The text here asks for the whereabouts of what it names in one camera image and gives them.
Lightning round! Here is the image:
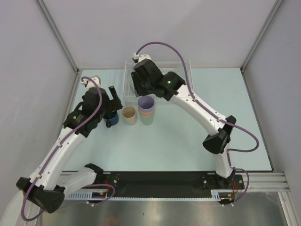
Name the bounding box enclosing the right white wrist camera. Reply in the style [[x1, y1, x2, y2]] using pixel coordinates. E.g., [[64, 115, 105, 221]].
[[132, 53, 151, 63]]

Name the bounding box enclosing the green plastic cup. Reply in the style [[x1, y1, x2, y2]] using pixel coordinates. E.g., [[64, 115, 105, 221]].
[[140, 114, 154, 126]]

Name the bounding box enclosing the tall lilac plastic cup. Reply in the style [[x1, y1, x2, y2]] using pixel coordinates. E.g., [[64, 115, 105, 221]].
[[137, 96, 155, 112]]

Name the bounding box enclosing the dark blue ceramic mug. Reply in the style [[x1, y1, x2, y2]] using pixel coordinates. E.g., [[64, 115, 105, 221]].
[[103, 111, 119, 128]]

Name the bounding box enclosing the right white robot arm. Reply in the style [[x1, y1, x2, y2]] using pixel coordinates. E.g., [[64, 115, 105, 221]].
[[131, 59, 236, 189]]

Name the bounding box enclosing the white wire dish rack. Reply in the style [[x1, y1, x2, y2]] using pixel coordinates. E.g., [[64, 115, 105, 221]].
[[123, 60, 194, 105]]

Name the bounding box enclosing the striped ceramic mug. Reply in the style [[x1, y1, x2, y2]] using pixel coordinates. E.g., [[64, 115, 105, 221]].
[[130, 82, 136, 95]]

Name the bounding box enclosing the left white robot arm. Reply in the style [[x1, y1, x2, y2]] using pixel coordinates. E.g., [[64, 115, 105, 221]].
[[16, 86, 123, 213]]

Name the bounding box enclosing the slotted cable duct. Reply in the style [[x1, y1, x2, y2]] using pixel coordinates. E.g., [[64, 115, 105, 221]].
[[65, 190, 234, 202]]

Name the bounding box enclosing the beige plastic cup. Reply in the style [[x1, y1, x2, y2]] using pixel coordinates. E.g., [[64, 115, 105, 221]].
[[122, 106, 137, 126]]

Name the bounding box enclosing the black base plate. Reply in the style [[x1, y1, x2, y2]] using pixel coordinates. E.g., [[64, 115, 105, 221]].
[[94, 171, 245, 198]]

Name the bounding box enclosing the salmon pink plastic cup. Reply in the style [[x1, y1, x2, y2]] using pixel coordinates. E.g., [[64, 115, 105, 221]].
[[139, 109, 155, 116]]

